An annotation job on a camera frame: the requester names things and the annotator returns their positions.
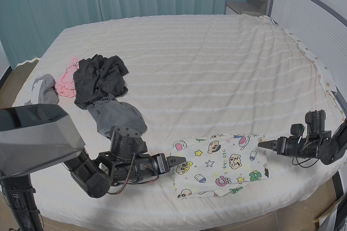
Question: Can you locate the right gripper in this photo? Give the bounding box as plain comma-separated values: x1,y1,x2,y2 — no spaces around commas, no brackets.
276,136,302,156

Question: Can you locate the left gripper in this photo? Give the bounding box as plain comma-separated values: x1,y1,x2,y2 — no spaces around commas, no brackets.
140,154,188,179

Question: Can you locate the white printed pyjama top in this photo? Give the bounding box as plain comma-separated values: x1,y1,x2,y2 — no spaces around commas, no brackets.
171,133,270,201

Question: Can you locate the bed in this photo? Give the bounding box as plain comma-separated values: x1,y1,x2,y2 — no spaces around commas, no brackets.
12,0,347,218

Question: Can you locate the dark grey garment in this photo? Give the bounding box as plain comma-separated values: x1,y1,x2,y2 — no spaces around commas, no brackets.
87,93,148,141

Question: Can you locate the white wood-edged cabinet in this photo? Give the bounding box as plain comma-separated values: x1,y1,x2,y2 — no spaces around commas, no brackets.
314,200,340,229

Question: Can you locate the black garment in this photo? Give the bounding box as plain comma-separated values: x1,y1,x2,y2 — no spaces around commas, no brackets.
73,54,129,109

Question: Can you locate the pink garment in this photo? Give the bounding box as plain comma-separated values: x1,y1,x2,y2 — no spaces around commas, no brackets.
54,55,80,97

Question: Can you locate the grey white garment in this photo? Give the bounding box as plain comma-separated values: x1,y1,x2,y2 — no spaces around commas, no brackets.
24,74,59,106

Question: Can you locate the grey bedside table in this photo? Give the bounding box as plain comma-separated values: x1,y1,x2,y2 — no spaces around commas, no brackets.
226,0,268,16

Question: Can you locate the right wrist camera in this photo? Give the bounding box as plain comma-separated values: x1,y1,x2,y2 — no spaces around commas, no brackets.
290,123,305,136

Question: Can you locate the black cable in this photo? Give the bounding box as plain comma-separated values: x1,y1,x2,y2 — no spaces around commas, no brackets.
292,155,321,169

